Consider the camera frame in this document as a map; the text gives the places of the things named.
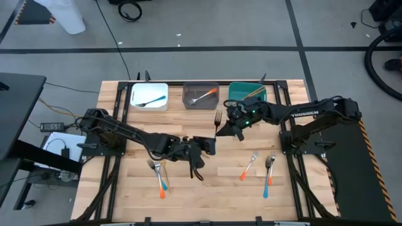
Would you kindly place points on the black desk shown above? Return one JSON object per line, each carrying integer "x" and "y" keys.
{"x": 19, "y": 106}

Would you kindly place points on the small black charger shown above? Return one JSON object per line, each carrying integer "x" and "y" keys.
{"x": 65, "y": 152}

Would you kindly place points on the small black scrap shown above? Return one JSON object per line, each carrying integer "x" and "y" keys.
{"x": 353, "y": 24}

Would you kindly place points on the black metal table frame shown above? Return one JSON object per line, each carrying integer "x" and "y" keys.
{"x": 223, "y": 83}

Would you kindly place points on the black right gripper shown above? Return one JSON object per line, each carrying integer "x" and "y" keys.
{"x": 243, "y": 114}

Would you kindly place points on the white floor-standing bag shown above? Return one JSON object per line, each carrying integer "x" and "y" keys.
{"x": 67, "y": 19}

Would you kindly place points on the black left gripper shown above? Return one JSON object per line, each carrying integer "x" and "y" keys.
{"x": 188, "y": 147}

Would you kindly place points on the small hazard-striped floor mat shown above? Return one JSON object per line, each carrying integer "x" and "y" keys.
{"x": 31, "y": 14}

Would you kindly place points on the white flat box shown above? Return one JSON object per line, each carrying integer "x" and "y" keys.
{"x": 75, "y": 141}

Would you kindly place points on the large hazard-edged black mat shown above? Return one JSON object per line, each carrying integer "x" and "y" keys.
{"x": 355, "y": 175}

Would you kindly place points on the black equipment case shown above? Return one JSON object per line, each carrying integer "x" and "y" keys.
{"x": 389, "y": 12}

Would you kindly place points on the white plastic bin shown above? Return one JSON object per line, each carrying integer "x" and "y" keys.
{"x": 147, "y": 91}

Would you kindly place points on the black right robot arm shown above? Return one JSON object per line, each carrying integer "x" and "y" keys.
{"x": 301, "y": 113}

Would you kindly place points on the black power adapter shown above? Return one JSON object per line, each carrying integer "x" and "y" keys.
{"x": 51, "y": 127}

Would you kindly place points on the grey translucent plastic bin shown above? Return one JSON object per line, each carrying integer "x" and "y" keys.
{"x": 191, "y": 89}

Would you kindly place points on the black and orange tool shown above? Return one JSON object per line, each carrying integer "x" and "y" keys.
{"x": 392, "y": 64}

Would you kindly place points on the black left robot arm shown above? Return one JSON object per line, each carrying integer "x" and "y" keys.
{"x": 132, "y": 130}

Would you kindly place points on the teal plastic bin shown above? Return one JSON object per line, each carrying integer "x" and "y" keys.
{"x": 238, "y": 89}

